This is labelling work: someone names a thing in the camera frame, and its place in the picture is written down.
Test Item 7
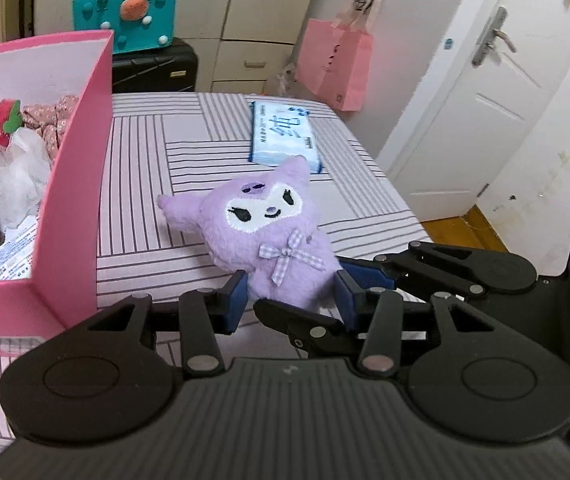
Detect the purple plush toy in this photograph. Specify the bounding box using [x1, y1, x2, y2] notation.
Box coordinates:
[157, 156, 340, 310]

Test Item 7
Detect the small blue white packet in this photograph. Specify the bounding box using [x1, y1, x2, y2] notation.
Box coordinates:
[0, 216, 38, 281]

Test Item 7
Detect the blue wet wipes pack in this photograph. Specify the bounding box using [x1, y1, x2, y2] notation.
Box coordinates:
[248, 100, 323, 174]

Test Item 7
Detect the pink storage box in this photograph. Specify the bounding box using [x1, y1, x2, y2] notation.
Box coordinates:
[0, 30, 114, 356]

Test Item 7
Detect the pink floral cloth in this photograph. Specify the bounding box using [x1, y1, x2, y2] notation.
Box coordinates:
[22, 94, 79, 162]

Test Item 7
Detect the red strawberry plush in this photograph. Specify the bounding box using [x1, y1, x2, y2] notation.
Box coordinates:
[0, 99, 23, 148]

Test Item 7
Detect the white door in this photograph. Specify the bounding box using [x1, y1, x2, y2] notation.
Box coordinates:
[377, 0, 570, 221]

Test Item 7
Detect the black suitcase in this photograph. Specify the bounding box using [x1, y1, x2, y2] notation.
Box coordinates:
[112, 38, 198, 93]

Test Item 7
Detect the pink paper bag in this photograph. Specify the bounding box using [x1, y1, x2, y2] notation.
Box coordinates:
[296, 0, 381, 112]

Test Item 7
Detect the beige wardrobe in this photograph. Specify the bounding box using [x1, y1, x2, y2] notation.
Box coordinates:
[0, 0, 327, 94]

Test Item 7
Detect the teal felt handbag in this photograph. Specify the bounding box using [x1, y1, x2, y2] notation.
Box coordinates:
[72, 0, 177, 54]

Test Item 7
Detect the silver door handle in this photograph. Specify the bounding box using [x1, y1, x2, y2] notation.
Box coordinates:
[471, 6, 517, 67]

